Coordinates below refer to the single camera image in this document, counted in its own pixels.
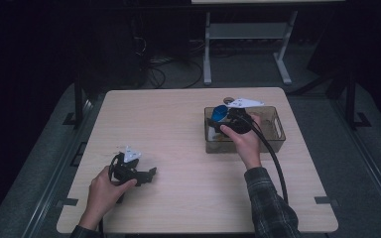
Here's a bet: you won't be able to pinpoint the black floor cables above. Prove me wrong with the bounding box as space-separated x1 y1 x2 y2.
132 35 204 90

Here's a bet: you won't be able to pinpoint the blue round object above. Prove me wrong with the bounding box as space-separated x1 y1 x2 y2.
210 104 230 123

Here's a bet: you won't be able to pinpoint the white metal stand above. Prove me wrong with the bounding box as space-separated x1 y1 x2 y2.
201 10 300 86

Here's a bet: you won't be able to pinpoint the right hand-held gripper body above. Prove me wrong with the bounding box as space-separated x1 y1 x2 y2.
225 97 266 135

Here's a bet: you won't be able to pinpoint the person's left hand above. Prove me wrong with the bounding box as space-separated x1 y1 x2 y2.
78 165 139 231

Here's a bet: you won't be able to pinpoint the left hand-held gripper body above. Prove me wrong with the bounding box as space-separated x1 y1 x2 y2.
108 145 143 186

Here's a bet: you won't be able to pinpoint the person's right hand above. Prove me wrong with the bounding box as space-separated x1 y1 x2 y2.
219 113 263 171

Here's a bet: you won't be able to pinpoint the transparent brown plastic bin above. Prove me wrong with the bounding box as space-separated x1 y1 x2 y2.
203 105 287 155

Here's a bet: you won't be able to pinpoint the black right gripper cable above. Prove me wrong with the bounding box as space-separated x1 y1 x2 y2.
237 113 290 205

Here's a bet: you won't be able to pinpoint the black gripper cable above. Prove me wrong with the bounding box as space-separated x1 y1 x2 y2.
97 153 121 238
237 113 290 205

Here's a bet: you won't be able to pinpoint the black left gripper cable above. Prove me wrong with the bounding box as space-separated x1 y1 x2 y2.
97 153 121 238

